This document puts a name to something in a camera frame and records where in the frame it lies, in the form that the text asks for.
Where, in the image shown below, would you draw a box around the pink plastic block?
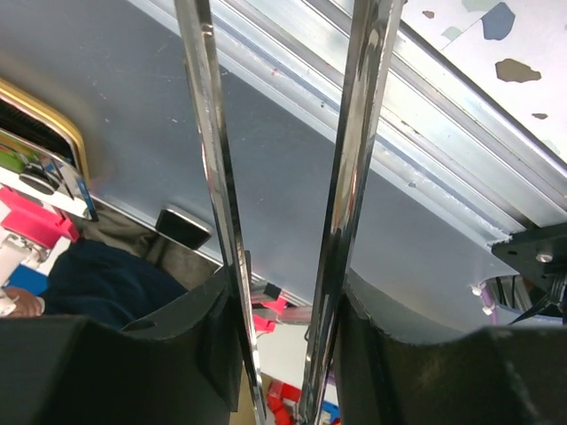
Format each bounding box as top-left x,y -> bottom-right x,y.
1,188 -> 79,249

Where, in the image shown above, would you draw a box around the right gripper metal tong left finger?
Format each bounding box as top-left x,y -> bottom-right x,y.
0,0 -> 269,425

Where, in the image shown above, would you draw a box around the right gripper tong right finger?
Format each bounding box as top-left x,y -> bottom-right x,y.
297,0 -> 567,425

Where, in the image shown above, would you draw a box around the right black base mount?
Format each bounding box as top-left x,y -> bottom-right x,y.
491,223 -> 566,325

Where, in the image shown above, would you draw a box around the yellow object below table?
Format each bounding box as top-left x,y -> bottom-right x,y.
1,79 -> 90,184

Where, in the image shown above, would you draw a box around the aluminium mounting rail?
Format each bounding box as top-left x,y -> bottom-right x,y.
212,1 -> 566,245

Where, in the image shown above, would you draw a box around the mirror tray below table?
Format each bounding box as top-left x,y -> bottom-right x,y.
1,129 -> 98,221

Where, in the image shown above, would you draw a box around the black foot pad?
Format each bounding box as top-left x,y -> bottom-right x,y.
155,205 -> 214,250

